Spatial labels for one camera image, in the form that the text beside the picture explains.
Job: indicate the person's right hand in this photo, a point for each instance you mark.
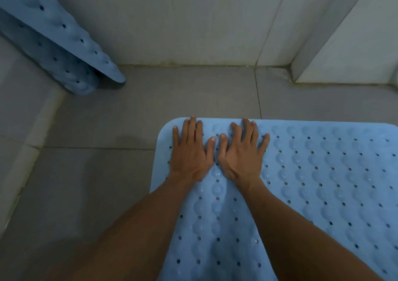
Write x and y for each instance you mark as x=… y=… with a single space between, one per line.
x=241 y=162

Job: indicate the person's left hand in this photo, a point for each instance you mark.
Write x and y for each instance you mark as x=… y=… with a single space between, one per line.
x=188 y=159

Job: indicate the person's right middle finger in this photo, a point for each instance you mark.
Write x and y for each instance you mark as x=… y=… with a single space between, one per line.
x=247 y=131

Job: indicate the person's right little finger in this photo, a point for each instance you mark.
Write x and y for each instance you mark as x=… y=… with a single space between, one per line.
x=264 y=144

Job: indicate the person's left little finger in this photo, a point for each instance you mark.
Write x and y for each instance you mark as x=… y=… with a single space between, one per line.
x=176 y=137

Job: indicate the person's left middle finger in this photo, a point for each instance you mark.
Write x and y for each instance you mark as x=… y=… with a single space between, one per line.
x=193 y=130

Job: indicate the person's left thumb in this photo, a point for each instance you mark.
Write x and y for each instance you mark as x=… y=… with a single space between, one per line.
x=210 y=148

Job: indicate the person's right thumb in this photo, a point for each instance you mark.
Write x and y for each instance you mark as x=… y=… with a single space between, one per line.
x=223 y=147

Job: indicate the light blue perforated bath mat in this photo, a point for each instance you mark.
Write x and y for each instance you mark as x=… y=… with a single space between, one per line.
x=326 y=181

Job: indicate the person's right forearm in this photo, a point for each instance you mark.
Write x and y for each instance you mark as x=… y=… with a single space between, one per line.
x=289 y=234

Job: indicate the person's left forearm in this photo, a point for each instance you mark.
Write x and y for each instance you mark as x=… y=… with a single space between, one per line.
x=146 y=221

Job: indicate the folded blue perforated bath mat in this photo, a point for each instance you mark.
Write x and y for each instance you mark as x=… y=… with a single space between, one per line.
x=59 y=38

